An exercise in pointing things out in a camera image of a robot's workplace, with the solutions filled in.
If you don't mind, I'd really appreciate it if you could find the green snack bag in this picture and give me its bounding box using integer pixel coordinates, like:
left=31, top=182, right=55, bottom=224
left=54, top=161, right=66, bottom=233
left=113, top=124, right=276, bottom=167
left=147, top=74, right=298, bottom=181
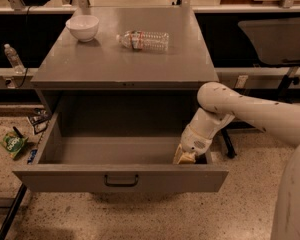
left=0, top=131, right=28, bottom=159

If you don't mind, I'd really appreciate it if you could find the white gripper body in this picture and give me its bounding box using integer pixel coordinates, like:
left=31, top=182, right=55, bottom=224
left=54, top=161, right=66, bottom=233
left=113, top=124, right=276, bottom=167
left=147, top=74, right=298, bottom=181
left=180, top=124, right=213, bottom=158

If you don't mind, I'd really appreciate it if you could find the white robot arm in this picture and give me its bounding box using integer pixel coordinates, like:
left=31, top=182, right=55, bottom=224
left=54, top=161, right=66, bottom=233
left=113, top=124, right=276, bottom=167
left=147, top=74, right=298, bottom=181
left=173, top=82, right=300, bottom=240

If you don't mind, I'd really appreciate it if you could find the grey metal drawer cabinet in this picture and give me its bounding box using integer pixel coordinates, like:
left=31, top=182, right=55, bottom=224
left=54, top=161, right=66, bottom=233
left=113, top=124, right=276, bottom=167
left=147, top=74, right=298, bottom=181
left=30, top=6, right=220, bottom=138

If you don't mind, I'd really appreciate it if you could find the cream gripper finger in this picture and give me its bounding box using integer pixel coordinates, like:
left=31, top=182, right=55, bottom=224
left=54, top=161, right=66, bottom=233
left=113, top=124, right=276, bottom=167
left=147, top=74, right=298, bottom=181
left=173, top=144, right=196, bottom=164

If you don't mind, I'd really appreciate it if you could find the grey top drawer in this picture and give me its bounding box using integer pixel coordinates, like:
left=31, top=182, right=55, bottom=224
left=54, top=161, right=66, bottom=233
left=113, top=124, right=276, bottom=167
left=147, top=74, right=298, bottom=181
left=12, top=112, right=230, bottom=194

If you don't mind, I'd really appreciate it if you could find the grey chair seat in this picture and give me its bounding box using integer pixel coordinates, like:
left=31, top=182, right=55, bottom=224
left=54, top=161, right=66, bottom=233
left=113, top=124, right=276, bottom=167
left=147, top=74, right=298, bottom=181
left=238, top=17, right=300, bottom=66

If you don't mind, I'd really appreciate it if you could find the clear plastic bottle standing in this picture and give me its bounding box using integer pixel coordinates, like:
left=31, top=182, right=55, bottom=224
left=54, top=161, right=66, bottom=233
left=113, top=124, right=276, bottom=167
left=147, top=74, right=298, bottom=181
left=4, top=44, right=25, bottom=74

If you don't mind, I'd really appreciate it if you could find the clear plastic bottle lying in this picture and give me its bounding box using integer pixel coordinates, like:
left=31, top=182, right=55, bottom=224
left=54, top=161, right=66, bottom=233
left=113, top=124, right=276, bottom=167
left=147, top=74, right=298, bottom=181
left=116, top=30, right=169, bottom=52

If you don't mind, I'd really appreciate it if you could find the white ceramic bowl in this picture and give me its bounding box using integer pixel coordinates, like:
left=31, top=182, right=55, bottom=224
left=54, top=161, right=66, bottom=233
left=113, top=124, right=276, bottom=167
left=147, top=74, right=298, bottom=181
left=66, top=15, right=99, bottom=42

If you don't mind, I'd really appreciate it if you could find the black pole with blue can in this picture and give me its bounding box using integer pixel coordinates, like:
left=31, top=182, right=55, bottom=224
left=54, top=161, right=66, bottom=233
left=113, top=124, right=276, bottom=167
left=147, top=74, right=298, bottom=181
left=0, top=149, right=39, bottom=240

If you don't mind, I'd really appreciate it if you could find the dark snack packet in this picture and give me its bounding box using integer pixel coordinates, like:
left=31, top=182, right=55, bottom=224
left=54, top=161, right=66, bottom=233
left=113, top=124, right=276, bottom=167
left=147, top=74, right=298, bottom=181
left=27, top=108, right=50, bottom=135

